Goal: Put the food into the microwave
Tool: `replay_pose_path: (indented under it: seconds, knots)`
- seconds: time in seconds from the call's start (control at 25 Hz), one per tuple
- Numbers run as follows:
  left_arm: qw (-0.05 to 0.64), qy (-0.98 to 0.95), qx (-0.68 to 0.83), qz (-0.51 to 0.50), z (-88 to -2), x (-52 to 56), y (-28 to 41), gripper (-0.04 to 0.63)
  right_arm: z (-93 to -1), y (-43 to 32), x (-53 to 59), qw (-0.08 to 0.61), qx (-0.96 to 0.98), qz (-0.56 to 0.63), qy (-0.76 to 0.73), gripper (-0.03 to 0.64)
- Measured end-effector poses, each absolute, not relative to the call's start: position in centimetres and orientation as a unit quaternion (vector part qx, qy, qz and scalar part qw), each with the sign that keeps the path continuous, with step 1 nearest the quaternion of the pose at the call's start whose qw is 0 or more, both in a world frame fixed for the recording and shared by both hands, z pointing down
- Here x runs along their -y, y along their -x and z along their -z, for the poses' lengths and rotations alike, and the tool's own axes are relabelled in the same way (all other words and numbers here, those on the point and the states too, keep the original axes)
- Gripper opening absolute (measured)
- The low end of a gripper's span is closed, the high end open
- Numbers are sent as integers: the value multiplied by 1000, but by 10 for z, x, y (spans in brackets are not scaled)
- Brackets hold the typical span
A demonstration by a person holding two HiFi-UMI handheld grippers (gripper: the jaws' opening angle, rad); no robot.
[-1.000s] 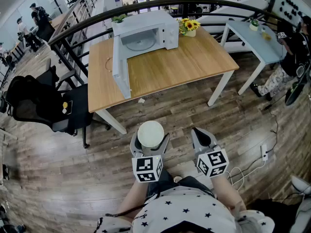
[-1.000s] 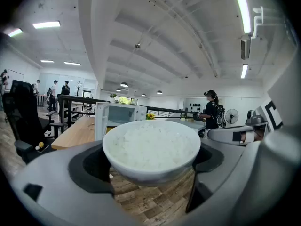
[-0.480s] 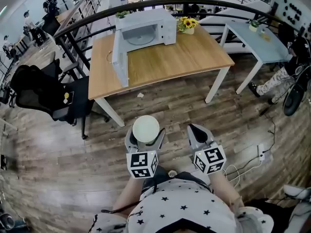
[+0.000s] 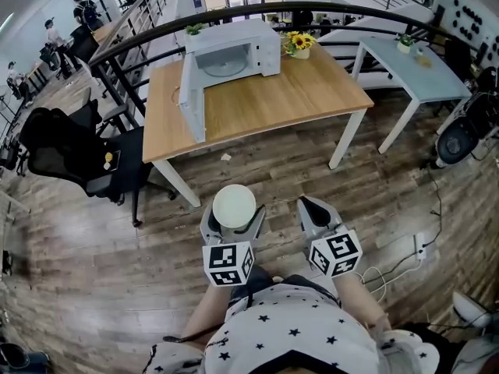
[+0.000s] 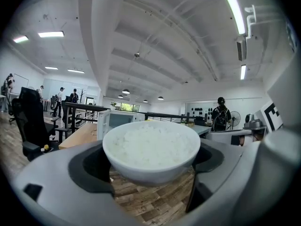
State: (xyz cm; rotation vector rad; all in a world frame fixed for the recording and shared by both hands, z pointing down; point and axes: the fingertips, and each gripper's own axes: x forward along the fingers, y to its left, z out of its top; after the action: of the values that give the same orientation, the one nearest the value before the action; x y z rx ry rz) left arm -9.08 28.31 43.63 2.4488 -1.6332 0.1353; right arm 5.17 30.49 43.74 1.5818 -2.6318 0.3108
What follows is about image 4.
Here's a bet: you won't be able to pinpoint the black chair with grey armrests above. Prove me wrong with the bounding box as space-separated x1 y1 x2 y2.
69 86 130 136

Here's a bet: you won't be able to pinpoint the black curved railing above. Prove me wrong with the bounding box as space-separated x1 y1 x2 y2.
87 1 499 129

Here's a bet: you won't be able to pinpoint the black swivel chair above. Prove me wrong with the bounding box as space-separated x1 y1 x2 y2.
69 24 101 65

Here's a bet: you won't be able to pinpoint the white cable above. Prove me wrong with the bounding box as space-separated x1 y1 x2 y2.
356 253 424 296

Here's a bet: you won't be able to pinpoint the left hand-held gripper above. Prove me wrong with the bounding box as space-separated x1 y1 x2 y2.
200 204 267 288

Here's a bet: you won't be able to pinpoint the person's left forearm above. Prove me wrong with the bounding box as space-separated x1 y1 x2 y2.
182 282 235 343

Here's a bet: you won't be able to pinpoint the white microwave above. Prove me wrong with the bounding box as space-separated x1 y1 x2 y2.
178 17 282 144

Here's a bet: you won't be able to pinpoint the wooden table with white legs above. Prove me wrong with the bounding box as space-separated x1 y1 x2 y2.
142 43 375 209

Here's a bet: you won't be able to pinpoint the green plant in white pot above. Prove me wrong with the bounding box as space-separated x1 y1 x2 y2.
395 33 416 55

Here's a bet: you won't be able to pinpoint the black cable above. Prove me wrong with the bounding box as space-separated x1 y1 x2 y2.
422 165 444 249

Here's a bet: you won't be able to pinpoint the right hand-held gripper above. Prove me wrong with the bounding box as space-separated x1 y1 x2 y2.
296 196 364 280

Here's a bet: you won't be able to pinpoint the black mesh office chair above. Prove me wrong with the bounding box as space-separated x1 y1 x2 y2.
18 107 177 228

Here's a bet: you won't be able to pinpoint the glass turntable plate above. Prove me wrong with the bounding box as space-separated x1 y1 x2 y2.
203 54 250 79

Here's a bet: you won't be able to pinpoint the grey table with white legs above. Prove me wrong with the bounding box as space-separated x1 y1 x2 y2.
352 36 473 155

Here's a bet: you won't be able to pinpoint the black and white floor fan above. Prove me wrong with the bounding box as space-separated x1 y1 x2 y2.
434 90 499 170

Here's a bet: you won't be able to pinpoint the white star-print shirt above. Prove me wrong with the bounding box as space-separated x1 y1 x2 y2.
142 274 442 374

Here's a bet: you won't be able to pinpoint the sunflowers in cream pot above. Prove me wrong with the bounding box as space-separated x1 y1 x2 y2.
281 30 318 61

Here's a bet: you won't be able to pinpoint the group of black wall items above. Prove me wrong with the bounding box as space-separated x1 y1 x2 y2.
451 0 499 54

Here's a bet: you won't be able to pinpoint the white round plate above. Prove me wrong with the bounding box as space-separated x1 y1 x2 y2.
212 184 257 229

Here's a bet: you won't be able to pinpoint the black cord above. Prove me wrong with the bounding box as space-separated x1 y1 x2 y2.
163 282 255 344

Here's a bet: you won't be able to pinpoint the wood-topped railing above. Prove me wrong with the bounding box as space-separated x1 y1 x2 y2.
91 0 173 90

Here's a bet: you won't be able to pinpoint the person's black shorts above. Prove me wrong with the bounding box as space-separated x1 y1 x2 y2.
229 265 342 311

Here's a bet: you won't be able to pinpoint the person's right forearm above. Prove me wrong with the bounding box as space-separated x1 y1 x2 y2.
333 273 393 333

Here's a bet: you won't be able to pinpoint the white power strip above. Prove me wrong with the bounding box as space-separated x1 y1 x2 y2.
412 231 428 263

